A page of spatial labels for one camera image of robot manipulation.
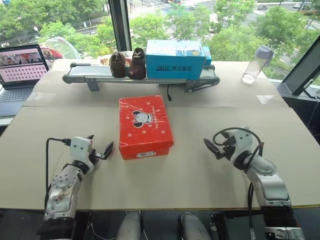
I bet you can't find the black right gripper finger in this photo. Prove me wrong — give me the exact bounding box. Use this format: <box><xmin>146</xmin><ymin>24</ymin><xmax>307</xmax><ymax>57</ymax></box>
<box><xmin>203</xmin><ymin>137</ymin><xmax>221</xmax><ymax>157</ymax></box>

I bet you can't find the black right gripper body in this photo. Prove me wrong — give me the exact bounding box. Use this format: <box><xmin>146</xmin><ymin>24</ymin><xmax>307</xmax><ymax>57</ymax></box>
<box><xmin>215</xmin><ymin>139</ymin><xmax>237</xmax><ymax>161</ymax></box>

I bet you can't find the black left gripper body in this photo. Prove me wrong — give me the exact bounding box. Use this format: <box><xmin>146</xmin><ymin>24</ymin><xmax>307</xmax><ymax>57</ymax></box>
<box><xmin>88</xmin><ymin>148</ymin><xmax>106</xmax><ymax>166</ymax></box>

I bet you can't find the red shoe box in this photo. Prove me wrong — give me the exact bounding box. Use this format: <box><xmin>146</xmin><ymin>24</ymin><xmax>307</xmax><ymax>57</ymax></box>
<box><xmin>118</xmin><ymin>94</ymin><xmax>175</xmax><ymax>161</ymax></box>

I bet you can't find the blue shoe box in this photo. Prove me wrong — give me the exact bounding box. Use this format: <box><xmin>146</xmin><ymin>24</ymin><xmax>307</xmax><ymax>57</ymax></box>
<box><xmin>145</xmin><ymin>39</ymin><xmax>206</xmax><ymax>80</ymax></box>

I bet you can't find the grey conveyor belt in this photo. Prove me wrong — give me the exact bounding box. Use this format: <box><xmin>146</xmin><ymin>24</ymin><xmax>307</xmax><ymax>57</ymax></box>
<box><xmin>62</xmin><ymin>62</ymin><xmax>221</xmax><ymax>94</ymax></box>

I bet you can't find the brown shoe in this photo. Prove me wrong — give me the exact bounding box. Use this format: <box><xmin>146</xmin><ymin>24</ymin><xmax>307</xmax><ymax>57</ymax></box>
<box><xmin>109</xmin><ymin>51</ymin><xmax>127</xmax><ymax>78</ymax></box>
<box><xmin>128</xmin><ymin>47</ymin><xmax>147</xmax><ymax>80</ymax></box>

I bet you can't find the grey rounded robot leg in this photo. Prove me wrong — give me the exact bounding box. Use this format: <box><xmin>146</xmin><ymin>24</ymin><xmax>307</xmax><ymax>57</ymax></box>
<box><xmin>116</xmin><ymin>211</ymin><xmax>143</xmax><ymax>240</ymax></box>
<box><xmin>177</xmin><ymin>211</ymin><xmax>211</xmax><ymax>240</ymax></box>

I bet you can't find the clear bottle purple lid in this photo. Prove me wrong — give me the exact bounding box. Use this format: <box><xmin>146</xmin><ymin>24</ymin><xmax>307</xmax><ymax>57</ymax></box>
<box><xmin>241</xmin><ymin>45</ymin><xmax>273</xmax><ymax>85</ymax></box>

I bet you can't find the clear plastic bag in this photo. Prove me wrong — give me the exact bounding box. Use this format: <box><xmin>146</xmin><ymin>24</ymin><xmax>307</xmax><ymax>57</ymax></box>
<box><xmin>39</xmin><ymin>35</ymin><xmax>82</xmax><ymax>66</ymax></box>

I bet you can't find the open dark laptop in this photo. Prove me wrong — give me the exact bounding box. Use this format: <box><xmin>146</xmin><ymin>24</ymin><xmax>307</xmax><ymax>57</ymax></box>
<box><xmin>0</xmin><ymin>44</ymin><xmax>50</xmax><ymax>118</ymax></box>

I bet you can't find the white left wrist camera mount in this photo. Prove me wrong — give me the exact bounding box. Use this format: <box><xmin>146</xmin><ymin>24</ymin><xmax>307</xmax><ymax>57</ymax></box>
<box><xmin>69</xmin><ymin>136</ymin><xmax>95</xmax><ymax>165</ymax></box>

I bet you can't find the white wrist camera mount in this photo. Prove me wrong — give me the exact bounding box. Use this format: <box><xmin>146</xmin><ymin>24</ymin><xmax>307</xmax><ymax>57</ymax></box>
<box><xmin>69</xmin><ymin>136</ymin><xmax>95</xmax><ymax>165</ymax></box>
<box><xmin>228</xmin><ymin>128</ymin><xmax>254</xmax><ymax>161</ymax></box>

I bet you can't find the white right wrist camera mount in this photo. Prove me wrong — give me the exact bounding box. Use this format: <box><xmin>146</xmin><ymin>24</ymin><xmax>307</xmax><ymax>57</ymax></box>
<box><xmin>228</xmin><ymin>128</ymin><xmax>254</xmax><ymax>161</ymax></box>

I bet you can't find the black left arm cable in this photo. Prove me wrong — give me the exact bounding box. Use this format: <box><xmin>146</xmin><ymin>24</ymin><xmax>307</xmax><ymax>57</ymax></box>
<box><xmin>44</xmin><ymin>137</ymin><xmax>72</xmax><ymax>211</ymax></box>

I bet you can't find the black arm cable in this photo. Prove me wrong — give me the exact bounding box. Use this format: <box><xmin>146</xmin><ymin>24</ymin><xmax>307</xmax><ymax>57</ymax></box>
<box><xmin>212</xmin><ymin>126</ymin><xmax>265</xmax><ymax>211</ymax></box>
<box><xmin>44</xmin><ymin>137</ymin><xmax>72</xmax><ymax>211</ymax></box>

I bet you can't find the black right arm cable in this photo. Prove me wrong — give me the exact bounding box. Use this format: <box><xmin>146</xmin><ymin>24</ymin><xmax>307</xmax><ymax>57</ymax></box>
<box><xmin>212</xmin><ymin>126</ymin><xmax>265</xmax><ymax>211</ymax></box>

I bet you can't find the black under-table frame post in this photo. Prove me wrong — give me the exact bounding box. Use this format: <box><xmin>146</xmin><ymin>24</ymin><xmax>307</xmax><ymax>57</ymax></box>
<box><xmin>74</xmin><ymin>211</ymin><xmax>94</xmax><ymax>240</ymax></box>
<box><xmin>211</xmin><ymin>212</ymin><xmax>226</xmax><ymax>240</ymax></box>

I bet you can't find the black window frame pillar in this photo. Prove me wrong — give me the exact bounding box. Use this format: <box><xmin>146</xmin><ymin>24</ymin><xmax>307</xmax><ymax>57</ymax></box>
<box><xmin>107</xmin><ymin>0</ymin><xmax>133</xmax><ymax>60</ymax></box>

